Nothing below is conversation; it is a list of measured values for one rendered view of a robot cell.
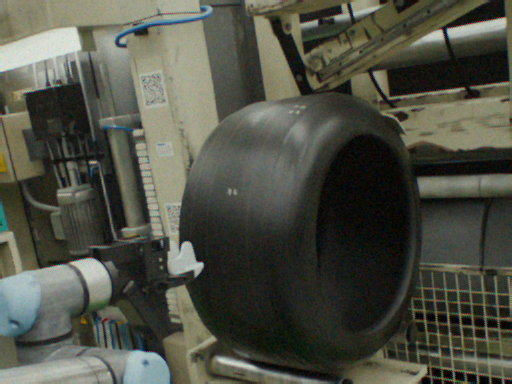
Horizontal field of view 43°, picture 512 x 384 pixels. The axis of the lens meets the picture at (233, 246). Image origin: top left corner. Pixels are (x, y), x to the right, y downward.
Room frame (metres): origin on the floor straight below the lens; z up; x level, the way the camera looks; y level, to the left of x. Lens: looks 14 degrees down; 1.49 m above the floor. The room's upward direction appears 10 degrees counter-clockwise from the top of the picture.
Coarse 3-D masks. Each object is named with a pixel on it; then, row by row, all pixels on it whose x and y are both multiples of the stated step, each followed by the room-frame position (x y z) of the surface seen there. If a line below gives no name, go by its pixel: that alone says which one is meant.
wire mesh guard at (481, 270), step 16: (432, 272) 1.50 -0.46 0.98; (448, 272) 1.46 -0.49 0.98; (464, 272) 1.44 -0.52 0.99; (480, 272) 1.41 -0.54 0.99; (496, 272) 1.39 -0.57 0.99; (432, 288) 1.50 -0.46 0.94; (496, 288) 1.40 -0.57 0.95; (480, 304) 1.43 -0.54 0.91; (416, 320) 1.54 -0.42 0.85; (448, 320) 1.48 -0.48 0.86; (416, 352) 1.55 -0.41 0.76; (448, 368) 1.49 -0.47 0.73; (464, 368) 1.46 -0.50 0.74
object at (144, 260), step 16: (128, 240) 0.95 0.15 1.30; (144, 240) 0.98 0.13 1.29; (96, 256) 0.91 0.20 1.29; (112, 256) 0.90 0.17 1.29; (128, 256) 0.92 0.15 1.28; (144, 256) 0.92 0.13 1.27; (160, 256) 0.96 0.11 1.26; (112, 272) 0.88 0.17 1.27; (128, 272) 0.92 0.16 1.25; (144, 272) 0.92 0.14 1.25; (160, 272) 0.96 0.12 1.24; (112, 288) 0.88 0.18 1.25; (144, 288) 0.92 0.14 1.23; (112, 304) 0.90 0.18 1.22
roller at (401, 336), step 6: (402, 324) 1.35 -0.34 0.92; (408, 324) 1.35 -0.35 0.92; (414, 324) 1.35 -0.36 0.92; (402, 330) 1.34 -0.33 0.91; (408, 330) 1.33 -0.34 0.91; (414, 330) 1.34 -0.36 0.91; (396, 336) 1.34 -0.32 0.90; (402, 336) 1.33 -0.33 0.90; (408, 336) 1.32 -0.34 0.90; (414, 336) 1.34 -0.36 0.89; (408, 342) 1.33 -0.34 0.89
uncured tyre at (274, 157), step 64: (256, 128) 1.21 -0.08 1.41; (320, 128) 1.16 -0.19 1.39; (384, 128) 1.31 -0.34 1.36; (192, 192) 1.20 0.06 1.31; (256, 192) 1.10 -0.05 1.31; (320, 192) 1.12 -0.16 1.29; (384, 192) 1.49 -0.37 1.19; (256, 256) 1.07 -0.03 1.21; (320, 256) 1.56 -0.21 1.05; (384, 256) 1.47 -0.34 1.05; (256, 320) 1.10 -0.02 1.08; (320, 320) 1.09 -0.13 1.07; (384, 320) 1.26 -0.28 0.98
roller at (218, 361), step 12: (216, 360) 1.34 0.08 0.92; (228, 360) 1.32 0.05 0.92; (240, 360) 1.31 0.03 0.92; (252, 360) 1.29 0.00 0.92; (216, 372) 1.34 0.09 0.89; (228, 372) 1.31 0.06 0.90; (240, 372) 1.29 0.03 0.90; (252, 372) 1.26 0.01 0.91; (264, 372) 1.25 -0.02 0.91; (276, 372) 1.23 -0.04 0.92; (288, 372) 1.21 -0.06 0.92; (300, 372) 1.20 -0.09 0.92; (312, 372) 1.19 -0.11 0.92
